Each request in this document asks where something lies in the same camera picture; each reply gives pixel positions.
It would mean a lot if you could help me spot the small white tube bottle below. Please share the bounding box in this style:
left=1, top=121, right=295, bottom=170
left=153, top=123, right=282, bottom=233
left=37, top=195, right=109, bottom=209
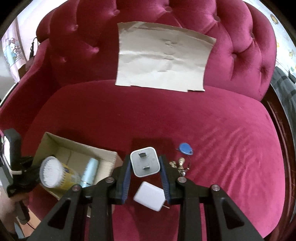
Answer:
left=80, top=158, right=99, bottom=188

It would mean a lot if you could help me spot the large white charger adapter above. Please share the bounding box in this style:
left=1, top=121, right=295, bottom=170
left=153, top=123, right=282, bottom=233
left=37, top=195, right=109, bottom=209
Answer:
left=133, top=181, right=170, bottom=212

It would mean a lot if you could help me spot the metal key bunch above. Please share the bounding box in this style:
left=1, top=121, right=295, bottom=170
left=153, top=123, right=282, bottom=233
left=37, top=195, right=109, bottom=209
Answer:
left=169, top=157, right=191, bottom=177

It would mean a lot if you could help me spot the cotton swab plastic jar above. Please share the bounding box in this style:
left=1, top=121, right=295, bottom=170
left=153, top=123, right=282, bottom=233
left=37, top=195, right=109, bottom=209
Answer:
left=39, top=156, right=81, bottom=190

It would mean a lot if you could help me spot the small white plug adapter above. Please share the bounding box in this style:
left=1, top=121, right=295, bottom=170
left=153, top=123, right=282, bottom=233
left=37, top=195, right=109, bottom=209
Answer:
left=129, top=147, right=161, bottom=178

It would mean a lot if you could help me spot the person left hand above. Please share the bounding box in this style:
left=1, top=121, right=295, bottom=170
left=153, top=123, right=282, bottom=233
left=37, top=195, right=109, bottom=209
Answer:
left=1, top=192, right=29, bottom=234

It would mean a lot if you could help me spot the blue oval key fob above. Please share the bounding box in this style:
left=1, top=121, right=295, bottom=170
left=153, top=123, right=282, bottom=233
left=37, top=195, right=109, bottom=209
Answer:
left=178, top=143, right=194, bottom=156

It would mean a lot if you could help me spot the red velvet tufted sofa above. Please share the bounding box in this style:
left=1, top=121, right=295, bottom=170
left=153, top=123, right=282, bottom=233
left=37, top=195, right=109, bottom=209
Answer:
left=1, top=1, right=285, bottom=237

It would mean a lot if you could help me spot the hello kitty pink curtain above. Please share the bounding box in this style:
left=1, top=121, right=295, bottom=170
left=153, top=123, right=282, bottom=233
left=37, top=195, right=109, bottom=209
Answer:
left=1, top=19, right=27, bottom=83

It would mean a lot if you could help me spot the brown paper sheet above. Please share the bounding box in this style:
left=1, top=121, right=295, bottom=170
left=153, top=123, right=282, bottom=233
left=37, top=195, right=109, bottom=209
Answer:
left=115, top=22, right=216, bottom=92

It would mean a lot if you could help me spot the grey plaid blanket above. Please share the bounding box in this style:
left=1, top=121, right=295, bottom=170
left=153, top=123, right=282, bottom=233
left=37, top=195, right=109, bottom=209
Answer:
left=271, top=67, right=296, bottom=142

